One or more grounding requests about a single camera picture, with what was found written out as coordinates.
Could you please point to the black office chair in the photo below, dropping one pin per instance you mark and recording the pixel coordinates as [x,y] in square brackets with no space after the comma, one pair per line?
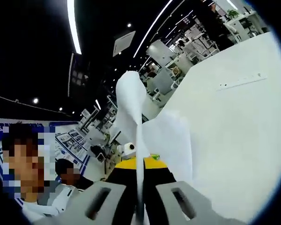
[97,151]

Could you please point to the white printing paper sheet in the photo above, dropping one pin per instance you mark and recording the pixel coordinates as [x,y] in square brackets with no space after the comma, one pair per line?
[128,98]

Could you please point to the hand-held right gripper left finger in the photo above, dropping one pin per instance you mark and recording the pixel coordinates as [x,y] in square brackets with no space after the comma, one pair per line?
[77,211]

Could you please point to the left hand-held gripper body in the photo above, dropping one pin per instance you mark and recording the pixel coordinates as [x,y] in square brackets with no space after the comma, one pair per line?
[124,152]

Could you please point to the potted green plant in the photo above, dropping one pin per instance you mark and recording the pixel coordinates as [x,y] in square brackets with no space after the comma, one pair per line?
[232,13]

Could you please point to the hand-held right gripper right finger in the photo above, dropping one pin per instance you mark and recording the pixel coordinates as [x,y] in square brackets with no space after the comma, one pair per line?
[201,211]

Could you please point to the ceiling air vent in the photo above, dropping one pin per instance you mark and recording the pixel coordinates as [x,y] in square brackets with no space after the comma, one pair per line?
[124,43]

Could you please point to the grey office chair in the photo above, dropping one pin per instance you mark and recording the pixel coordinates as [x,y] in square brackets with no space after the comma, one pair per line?
[162,79]

